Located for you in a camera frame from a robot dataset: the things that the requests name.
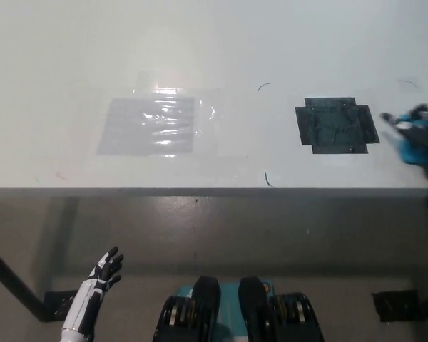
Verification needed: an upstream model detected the black floor tape patch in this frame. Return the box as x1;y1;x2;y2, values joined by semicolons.
43;290;78;321
372;290;428;323

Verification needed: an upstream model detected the blue soft sponge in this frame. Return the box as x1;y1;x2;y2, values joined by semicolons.
395;113;428;165

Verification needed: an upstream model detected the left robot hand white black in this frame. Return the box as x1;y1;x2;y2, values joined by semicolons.
63;245;125;331

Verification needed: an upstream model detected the robot torso black teal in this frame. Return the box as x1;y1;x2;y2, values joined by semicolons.
159;276;325;342

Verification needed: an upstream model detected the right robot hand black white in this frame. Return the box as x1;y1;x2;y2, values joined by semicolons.
379;103;428;179

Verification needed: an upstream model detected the grey tape patch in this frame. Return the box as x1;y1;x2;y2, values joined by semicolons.
96;97;196;157

